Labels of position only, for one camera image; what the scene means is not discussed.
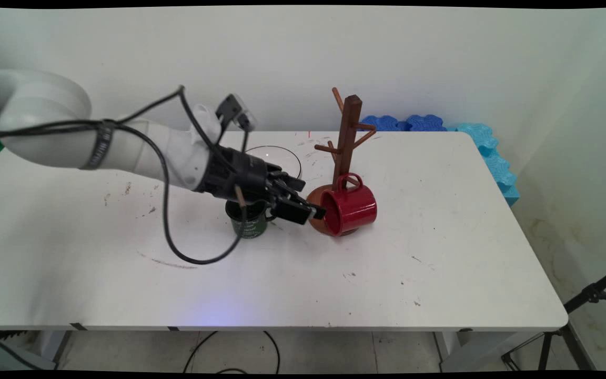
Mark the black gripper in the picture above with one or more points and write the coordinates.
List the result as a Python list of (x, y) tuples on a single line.
[(240, 176)]

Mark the dark green mug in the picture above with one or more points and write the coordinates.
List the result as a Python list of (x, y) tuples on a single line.
[(250, 226)]

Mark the red mug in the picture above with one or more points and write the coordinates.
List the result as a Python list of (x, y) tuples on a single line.
[(355, 208)]

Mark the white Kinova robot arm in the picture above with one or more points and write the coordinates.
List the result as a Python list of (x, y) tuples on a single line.
[(40, 121)]

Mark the white plate black rim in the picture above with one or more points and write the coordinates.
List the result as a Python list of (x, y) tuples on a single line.
[(284, 158)]

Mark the brown wooden mug tree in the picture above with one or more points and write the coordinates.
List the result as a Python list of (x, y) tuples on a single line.
[(349, 131)]

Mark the dark blue foam mat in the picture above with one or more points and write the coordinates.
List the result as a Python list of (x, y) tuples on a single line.
[(382, 123), (426, 123)]

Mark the light blue foam mat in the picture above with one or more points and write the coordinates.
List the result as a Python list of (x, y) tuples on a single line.
[(495, 158)]

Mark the white table leg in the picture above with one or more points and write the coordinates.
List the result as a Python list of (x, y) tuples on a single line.
[(461, 352), (53, 347)]

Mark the black tripod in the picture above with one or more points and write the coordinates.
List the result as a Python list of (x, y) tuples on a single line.
[(589, 295)]

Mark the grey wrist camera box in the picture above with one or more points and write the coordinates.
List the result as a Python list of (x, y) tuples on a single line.
[(237, 111)]

